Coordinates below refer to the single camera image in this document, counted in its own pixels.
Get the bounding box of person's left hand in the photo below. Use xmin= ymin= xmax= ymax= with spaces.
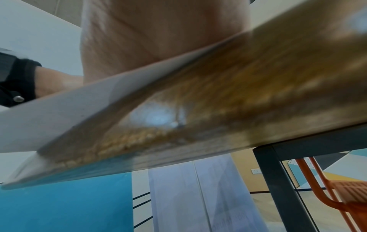
xmin=34 ymin=67 xmax=84 ymax=99

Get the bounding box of person's right hand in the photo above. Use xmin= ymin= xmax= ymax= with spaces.
xmin=81 ymin=0 xmax=253 ymax=85

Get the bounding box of clear packet with golden contents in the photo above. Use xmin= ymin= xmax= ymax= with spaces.
xmin=0 ymin=0 xmax=367 ymax=191

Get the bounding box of blue panel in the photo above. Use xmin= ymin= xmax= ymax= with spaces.
xmin=0 ymin=172 xmax=134 ymax=232

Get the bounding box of clear plastic sheet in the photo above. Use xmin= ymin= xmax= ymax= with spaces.
xmin=147 ymin=153 xmax=271 ymax=232

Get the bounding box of orange chair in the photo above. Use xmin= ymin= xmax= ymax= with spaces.
xmin=295 ymin=156 xmax=367 ymax=232

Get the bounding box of black wrist strap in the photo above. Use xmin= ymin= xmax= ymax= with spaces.
xmin=0 ymin=52 xmax=42 ymax=108

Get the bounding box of dark metal table frame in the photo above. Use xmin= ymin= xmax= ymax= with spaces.
xmin=252 ymin=123 xmax=367 ymax=232

